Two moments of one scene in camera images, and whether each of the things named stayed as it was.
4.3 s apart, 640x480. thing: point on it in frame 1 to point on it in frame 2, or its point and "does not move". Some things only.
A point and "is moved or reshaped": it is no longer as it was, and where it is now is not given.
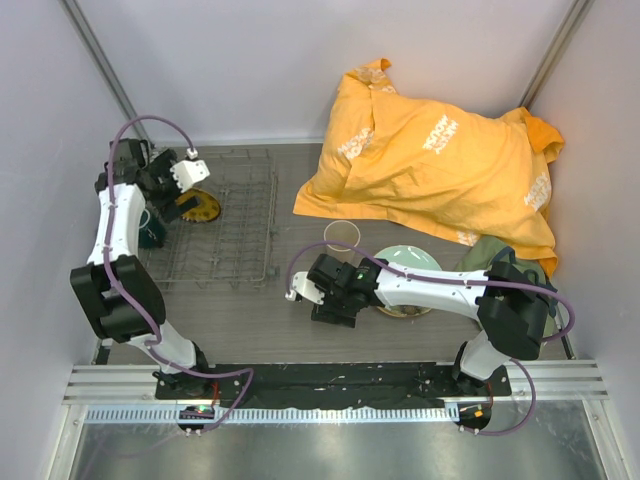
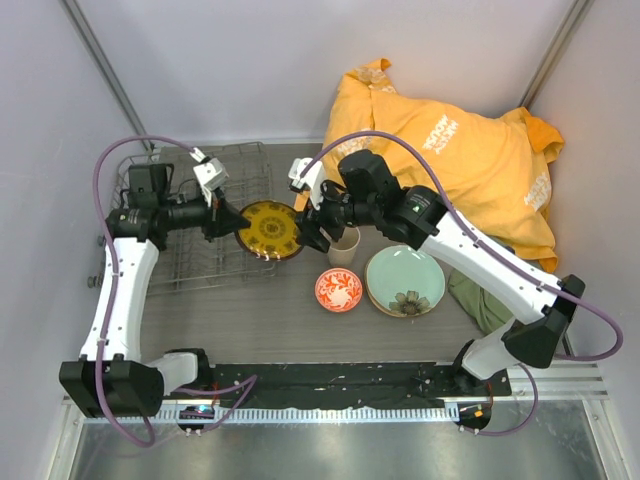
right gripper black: x=328 y=313 to x=312 y=220
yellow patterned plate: x=207 y=210 is moved or reshaped
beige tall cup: x=347 y=232 does not move
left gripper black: x=169 y=209 to x=220 y=219
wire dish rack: x=237 y=247 does not move
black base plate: x=386 y=384 does not move
